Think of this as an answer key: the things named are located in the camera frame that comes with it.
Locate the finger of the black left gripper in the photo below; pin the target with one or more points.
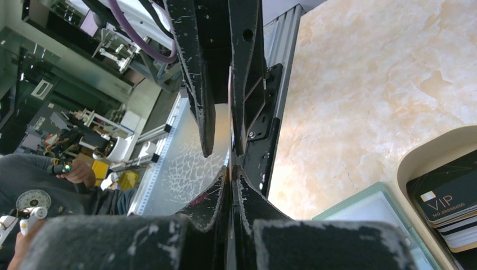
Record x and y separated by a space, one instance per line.
248 68
186 36

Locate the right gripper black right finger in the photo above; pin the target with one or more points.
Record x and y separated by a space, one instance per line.
266 238

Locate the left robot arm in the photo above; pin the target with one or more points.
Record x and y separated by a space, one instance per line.
130 18

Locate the person in grey shirt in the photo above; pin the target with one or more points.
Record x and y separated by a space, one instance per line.
26 181

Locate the aluminium front rail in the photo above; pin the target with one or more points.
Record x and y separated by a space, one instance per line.
181 171

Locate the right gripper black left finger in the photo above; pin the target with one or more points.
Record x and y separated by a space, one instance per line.
192 238

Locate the dark VIP card upper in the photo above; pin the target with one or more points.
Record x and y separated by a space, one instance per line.
446 192

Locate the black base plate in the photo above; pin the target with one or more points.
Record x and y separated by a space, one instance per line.
255 128

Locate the green card holder wallet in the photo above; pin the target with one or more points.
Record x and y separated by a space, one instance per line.
377 204

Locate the beige oval tray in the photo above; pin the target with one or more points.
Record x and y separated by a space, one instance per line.
452 243

